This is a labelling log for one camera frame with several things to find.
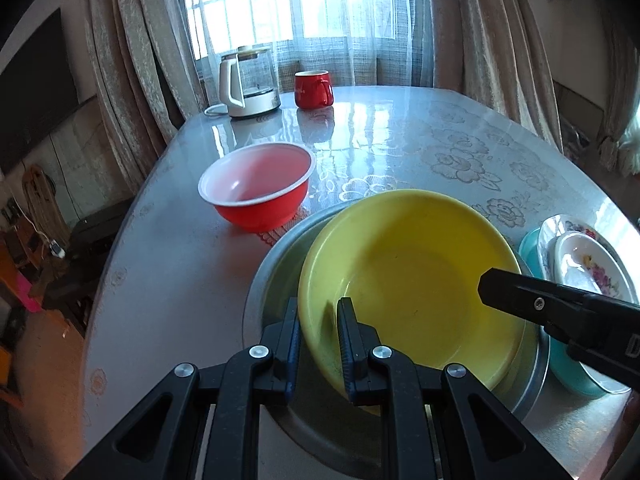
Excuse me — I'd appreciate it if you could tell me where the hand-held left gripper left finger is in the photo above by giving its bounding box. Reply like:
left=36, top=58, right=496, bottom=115
left=65, top=297, right=303, bottom=480

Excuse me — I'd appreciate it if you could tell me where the teal plate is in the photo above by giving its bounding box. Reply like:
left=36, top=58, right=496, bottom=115
left=518, top=227, right=608, bottom=398

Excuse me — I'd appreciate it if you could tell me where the white floral plate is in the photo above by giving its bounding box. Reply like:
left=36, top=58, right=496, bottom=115
left=554, top=232, right=636, bottom=306

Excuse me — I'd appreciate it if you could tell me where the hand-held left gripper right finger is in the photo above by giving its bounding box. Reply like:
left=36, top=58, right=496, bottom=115
left=336, top=297, right=573, bottom=480

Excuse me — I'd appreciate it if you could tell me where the pink item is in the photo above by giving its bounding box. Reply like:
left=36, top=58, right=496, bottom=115
left=15, top=272, right=45, bottom=313

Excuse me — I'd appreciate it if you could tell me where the red mug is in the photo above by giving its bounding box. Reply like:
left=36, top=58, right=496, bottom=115
left=293, top=70, right=335, bottom=110

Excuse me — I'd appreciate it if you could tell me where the white sheer curtain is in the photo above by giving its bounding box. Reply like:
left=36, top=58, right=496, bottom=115
left=180, top=0, right=436, bottom=101

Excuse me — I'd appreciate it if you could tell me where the white kettle base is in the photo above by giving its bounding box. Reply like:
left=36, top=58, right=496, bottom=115
left=227, top=92, right=282, bottom=120

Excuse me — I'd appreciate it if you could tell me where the beige curtain with tieback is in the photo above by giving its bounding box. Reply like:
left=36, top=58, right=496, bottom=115
left=597, top=10, right=640, bottom=176

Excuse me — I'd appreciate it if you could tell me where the white plate red print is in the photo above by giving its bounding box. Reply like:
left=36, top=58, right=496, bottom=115
left=538, top=214, right=640, bottom=393

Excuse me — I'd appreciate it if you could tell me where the dark wall panel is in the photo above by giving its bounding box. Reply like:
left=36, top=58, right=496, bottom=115
left=0, top=7, right=81, bottom=176

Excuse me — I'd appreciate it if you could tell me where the glass kettle white handle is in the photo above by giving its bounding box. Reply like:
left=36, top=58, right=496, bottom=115
left=218, top=46, right=278, bottom=111

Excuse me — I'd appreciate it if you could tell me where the stainless steel bowl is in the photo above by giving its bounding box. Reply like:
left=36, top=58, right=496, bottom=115
left=242, top=205, right=551, bottom=480

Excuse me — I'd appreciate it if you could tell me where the red bowl white inside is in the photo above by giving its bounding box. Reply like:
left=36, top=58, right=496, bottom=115
left=198, top=143, right=317, bottom=233

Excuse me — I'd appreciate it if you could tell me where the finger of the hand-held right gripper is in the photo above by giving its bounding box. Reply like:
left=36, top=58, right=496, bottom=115
left=477, top=268, right=588, bottom=326

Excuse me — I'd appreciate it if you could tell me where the yellow plastic bowl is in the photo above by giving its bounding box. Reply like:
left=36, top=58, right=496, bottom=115
left=297, top=189, right=526, bottom=416

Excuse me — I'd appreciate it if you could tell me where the black low furniture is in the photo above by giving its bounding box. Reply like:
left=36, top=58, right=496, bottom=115
left=42, top=200, right=136, bottom=336

